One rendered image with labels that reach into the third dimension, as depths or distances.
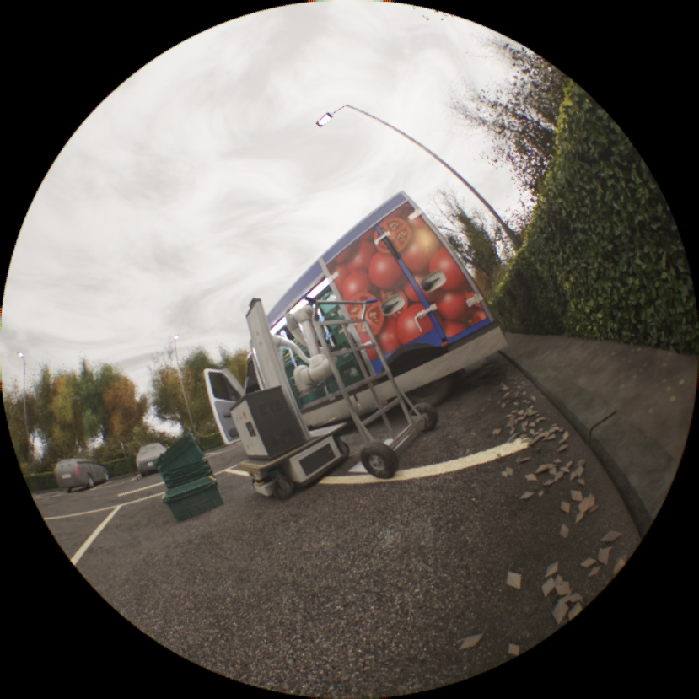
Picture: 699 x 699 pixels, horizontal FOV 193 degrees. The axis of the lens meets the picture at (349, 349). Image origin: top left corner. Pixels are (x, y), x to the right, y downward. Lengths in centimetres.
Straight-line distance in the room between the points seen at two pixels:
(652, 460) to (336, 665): 85
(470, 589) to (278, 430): 149
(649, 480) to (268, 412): 192
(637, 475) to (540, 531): 31
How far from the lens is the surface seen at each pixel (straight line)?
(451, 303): 219
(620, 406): 102
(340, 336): 291
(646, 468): 74
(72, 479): 1178
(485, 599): 64
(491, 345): 219
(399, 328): 230
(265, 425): 159
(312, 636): 75
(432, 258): 233
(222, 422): 476
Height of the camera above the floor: 59
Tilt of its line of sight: 10 degrees up
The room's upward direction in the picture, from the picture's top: 24 degrees counter-clockwise
